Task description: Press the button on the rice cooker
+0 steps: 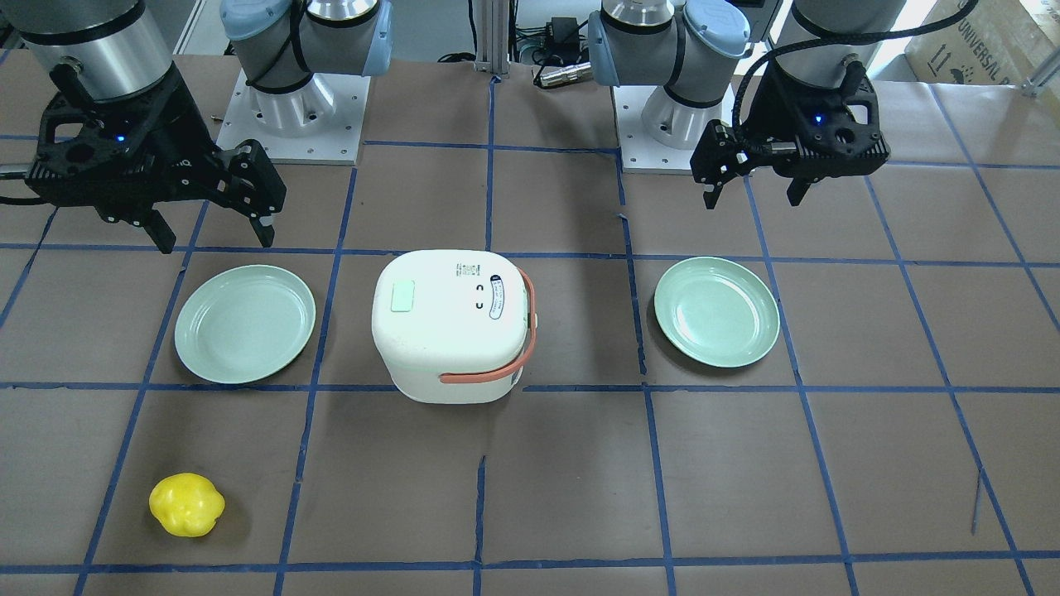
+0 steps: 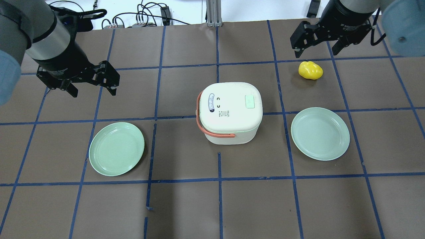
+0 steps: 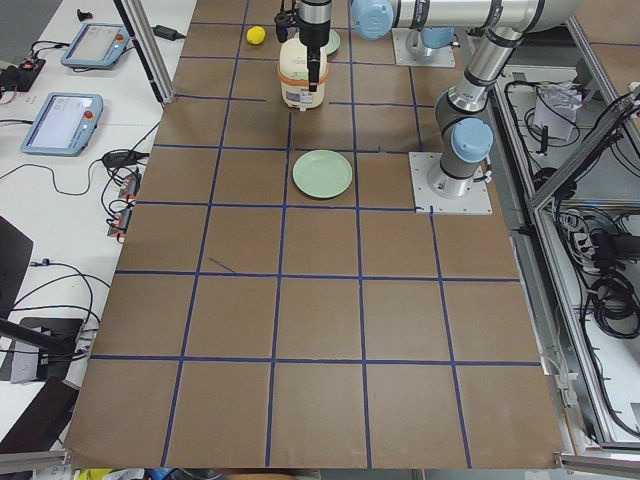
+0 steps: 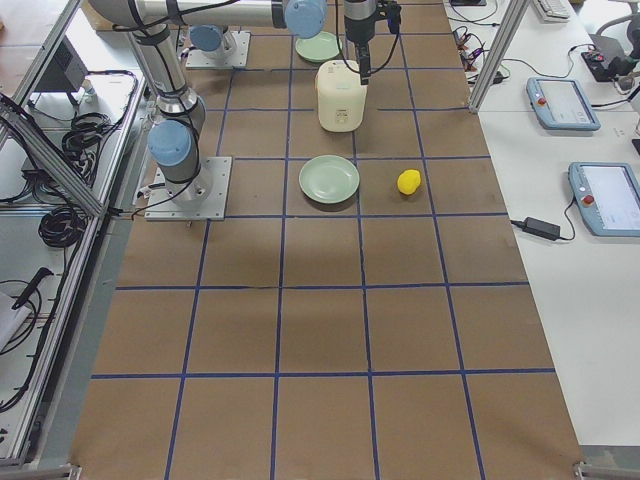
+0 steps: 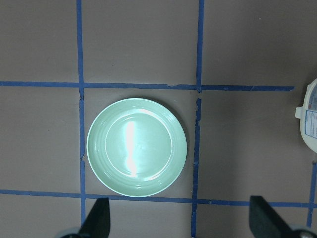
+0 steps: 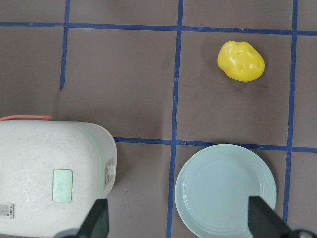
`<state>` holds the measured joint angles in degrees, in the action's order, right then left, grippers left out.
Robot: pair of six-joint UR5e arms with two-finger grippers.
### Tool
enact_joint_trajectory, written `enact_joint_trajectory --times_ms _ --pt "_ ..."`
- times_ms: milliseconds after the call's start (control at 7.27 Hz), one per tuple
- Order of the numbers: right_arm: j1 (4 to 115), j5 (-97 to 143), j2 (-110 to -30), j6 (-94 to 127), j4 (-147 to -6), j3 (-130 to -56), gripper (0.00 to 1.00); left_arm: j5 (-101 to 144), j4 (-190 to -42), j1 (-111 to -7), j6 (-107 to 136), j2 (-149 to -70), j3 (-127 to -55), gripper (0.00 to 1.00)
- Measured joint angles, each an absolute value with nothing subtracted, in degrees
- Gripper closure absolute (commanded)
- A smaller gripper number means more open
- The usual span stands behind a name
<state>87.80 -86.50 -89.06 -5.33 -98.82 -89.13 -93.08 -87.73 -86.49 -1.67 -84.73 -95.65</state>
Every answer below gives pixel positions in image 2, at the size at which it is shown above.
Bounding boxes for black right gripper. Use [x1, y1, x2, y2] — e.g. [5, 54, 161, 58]
[290, 18, 372, 58]

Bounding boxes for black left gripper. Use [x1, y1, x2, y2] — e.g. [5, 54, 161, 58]
[36, 60, 120, 97]

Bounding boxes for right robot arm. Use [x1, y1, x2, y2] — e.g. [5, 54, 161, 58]
[290, 0, 425, 58]

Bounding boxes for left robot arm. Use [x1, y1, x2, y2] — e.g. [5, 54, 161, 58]
[0, 0, 120, 105]

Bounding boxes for white rice cooker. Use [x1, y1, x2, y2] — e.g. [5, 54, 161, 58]
[196, 82, 263, 145]

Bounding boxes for yellow bell pepper toy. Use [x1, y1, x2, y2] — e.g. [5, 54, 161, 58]
[298, 61, 323, 80]

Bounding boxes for left green plate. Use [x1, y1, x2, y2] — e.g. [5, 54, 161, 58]
[89, 121, 145, 177]

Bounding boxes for green plate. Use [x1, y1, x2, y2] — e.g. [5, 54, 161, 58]
[89, 121, 145, 177]
[291, 107, 350, 161]

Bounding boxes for right green plate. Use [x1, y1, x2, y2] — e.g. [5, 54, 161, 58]
[291, 107, 350, 161]

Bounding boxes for black power adapter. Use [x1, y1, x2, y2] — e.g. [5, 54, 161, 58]
[160, 6, 171, 26]

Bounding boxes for black cable bundle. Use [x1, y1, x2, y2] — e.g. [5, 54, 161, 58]
[101, 0, 200, 30]

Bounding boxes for aluminium frame post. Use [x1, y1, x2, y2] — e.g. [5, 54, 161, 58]
[206, 0, 223, 27]

